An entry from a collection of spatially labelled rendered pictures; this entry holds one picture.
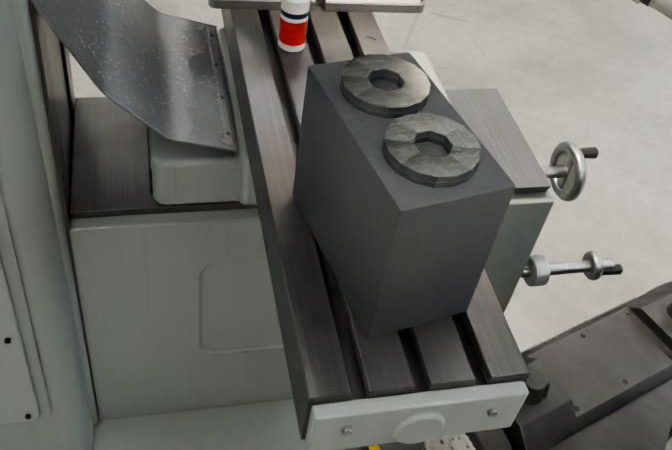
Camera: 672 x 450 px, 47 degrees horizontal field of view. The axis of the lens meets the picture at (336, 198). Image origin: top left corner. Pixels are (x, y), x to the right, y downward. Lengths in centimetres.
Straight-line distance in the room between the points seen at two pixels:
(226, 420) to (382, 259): 95
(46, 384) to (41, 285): 25
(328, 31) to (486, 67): 186
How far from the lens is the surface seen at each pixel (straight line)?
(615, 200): 264
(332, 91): 77
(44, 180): 110
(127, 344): 143
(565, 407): 127
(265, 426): 162
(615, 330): 143
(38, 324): 128
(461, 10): 336
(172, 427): 161
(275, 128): 101
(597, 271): 155
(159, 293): 132
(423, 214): 68
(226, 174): 114
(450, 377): 79
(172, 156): 113
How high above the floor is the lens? 161
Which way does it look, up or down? 44 degrees down
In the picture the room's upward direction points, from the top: 10 degrees clockwise
